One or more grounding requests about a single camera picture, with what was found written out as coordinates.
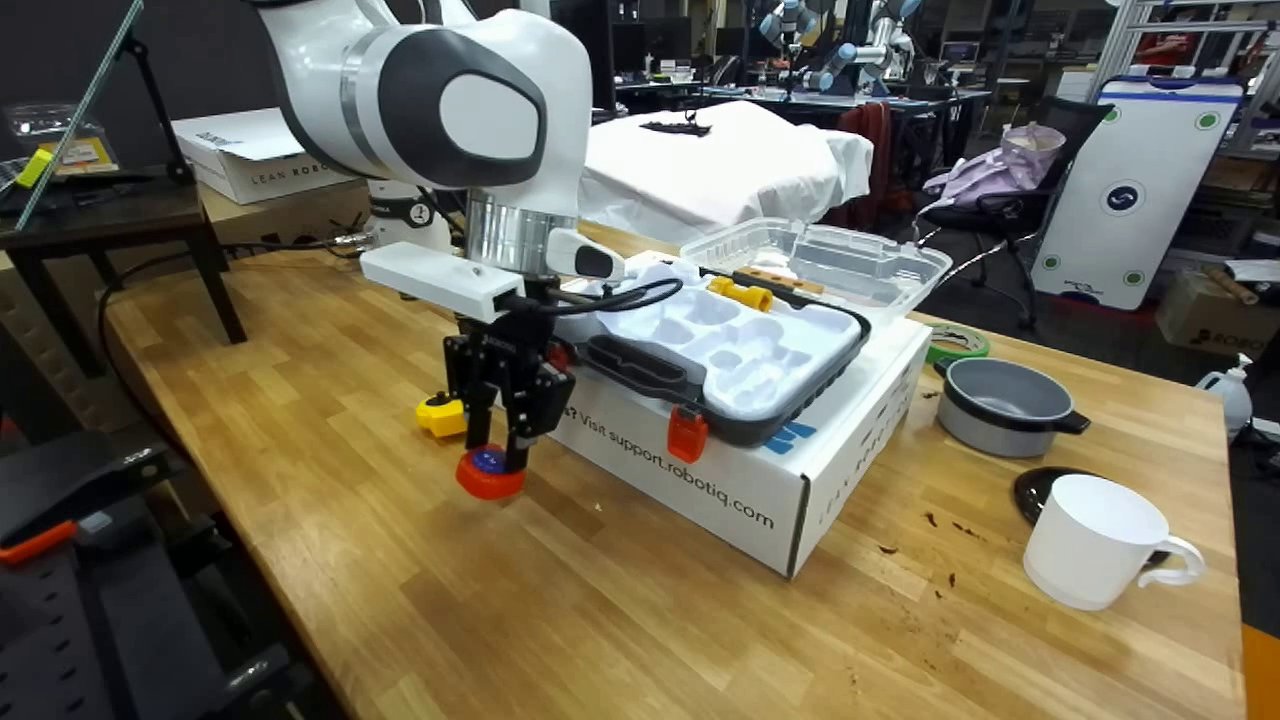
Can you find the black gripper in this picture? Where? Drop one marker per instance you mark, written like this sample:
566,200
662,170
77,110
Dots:
514,354

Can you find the red blue measuring tape toy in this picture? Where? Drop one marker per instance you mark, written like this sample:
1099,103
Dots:
490,483

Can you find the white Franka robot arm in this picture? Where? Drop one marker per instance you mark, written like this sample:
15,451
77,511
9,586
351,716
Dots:
441,115

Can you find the yellow toy block black circle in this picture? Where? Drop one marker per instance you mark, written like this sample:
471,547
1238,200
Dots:
438,419

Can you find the black white toy toolbox base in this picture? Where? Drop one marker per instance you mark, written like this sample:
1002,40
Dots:
746,360

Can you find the yellow toy tool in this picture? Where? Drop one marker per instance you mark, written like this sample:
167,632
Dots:
741,295

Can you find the green tape roll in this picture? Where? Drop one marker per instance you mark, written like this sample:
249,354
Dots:
963,346

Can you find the white cardboard box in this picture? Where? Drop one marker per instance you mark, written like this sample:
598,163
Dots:
692,494

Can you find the white cloth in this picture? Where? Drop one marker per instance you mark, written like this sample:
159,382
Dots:
734,165

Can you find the flat white box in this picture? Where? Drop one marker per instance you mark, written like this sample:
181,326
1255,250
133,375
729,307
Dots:
241,152

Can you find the clear plastic container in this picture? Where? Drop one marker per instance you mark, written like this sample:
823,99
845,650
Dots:
854,261

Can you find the black perforated cart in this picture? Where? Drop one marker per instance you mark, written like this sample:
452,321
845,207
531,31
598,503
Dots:
133,612

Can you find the black side table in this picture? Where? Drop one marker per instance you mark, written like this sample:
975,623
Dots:
106,220

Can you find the grey cooking pot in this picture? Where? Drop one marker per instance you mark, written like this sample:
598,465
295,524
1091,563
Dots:
1002,405

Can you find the grey tripod pole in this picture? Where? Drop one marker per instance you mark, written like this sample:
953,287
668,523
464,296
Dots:
66,120

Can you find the black pot lid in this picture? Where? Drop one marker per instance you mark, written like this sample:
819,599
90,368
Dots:
1034,494

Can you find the black chair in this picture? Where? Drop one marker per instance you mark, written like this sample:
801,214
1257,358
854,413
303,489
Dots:
1014,226

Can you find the purple cloth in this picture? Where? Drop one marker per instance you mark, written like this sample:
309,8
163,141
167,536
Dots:
995,172

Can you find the white mug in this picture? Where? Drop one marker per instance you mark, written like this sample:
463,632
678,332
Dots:
1103,540

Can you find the white board with black emblem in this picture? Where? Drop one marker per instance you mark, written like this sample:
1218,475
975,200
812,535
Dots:
1134,200

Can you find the brown cardboard box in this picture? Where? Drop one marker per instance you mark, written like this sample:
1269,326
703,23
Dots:
1213,307

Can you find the clear hand sanitizer bottle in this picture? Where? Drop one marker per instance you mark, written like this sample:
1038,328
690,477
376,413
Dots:
1226,401

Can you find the orange panel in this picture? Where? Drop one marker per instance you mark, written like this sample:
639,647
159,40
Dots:
1263,675

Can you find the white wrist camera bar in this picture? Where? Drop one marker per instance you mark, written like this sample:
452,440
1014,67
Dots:
441,280

